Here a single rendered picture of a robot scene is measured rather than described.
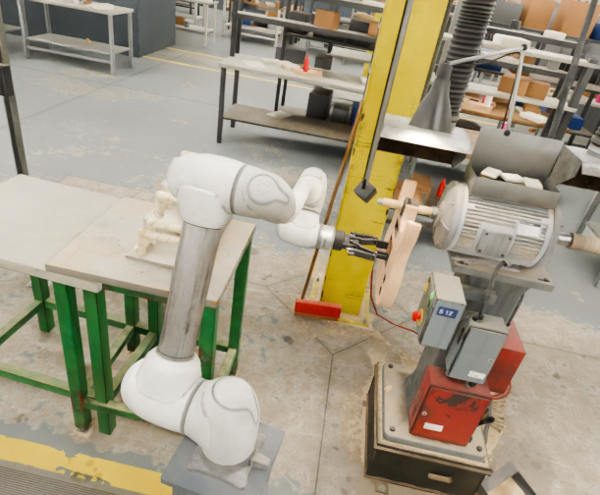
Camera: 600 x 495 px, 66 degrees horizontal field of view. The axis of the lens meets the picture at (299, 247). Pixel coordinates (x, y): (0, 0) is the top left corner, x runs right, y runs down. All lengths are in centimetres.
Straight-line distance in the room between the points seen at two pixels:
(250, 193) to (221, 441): 65
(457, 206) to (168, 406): 109
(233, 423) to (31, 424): 143
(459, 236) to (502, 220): 15
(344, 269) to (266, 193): 188
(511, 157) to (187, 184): 113
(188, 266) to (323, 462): 141
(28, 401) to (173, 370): 141
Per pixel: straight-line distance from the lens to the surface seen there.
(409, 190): 176
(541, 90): 392
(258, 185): 109
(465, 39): 164
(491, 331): 184
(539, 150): 182
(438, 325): 159
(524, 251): 175
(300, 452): 238
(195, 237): 120
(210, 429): 131
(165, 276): 171
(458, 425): 214
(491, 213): 169
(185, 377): 132
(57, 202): 228
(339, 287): 299
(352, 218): 273
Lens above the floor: 194
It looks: 31 degrees down
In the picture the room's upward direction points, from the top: 10 degrees clockwise
